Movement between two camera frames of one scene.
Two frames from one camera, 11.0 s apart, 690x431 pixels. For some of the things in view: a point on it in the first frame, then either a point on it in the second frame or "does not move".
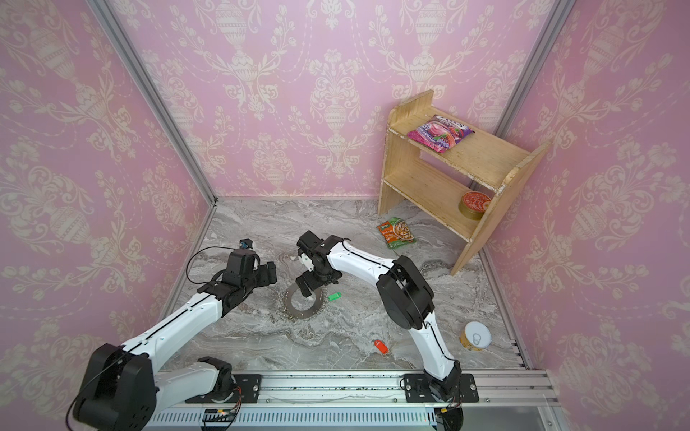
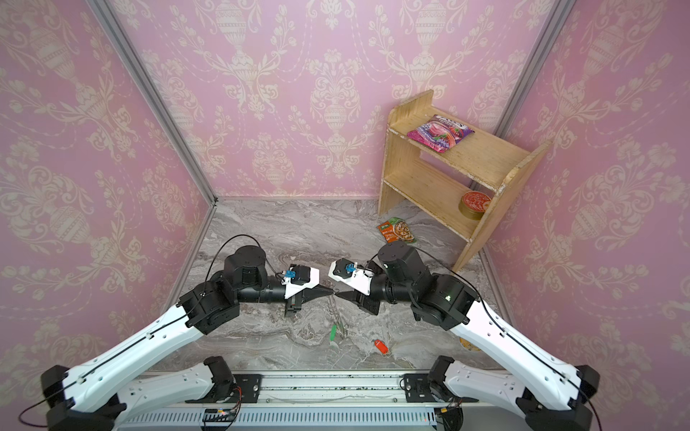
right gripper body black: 311,280 → 369,299
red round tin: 473,204 does not move
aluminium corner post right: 535,66 does not move
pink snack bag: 440,133 does not move
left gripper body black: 260,277 → 294,303
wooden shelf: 463,178 does not move
